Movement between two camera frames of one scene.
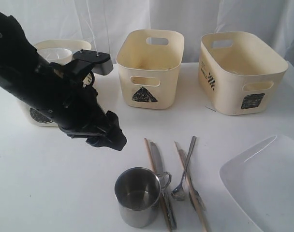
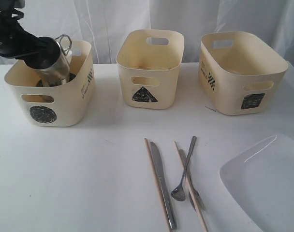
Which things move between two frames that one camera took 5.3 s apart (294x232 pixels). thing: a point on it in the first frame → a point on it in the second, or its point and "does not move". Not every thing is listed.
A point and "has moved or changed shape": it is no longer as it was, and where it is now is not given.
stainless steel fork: [194, 194] does not move
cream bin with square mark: [240, 73] does not move
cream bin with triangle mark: [148, 61] does not move
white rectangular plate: [264, 181] does not move
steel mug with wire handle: [138, 190] has moved or changed shape
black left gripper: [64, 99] → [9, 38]
